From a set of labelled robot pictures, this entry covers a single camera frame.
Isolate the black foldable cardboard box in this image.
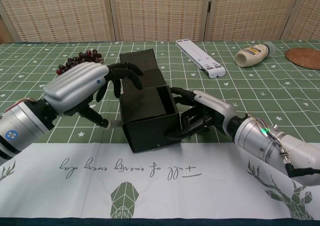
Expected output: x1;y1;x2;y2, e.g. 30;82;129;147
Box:
119;49;183;154

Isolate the dark red grape bunch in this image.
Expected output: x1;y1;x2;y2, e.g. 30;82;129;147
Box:
56;49;103;76

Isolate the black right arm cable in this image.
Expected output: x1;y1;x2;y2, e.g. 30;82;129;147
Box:
279;145;320;179

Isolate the green checked deer tablecloth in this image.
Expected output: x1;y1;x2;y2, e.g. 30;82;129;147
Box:
0;39;320;221

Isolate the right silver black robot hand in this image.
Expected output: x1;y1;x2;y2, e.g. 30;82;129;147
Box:
163;86;240;140

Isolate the mayonnaise squeeze bottle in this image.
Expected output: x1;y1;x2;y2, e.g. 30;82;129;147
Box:
234;42;274;68

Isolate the white folding stand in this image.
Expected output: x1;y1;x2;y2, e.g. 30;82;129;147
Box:
174;39;226;79

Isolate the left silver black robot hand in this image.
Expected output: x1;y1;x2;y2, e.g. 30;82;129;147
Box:
42;61;145;130

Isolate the round woven brown coaster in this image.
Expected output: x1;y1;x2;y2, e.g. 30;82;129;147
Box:
285;47;320;71

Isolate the bamboo folding screen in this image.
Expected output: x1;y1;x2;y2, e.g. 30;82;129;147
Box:
0;0;320;43

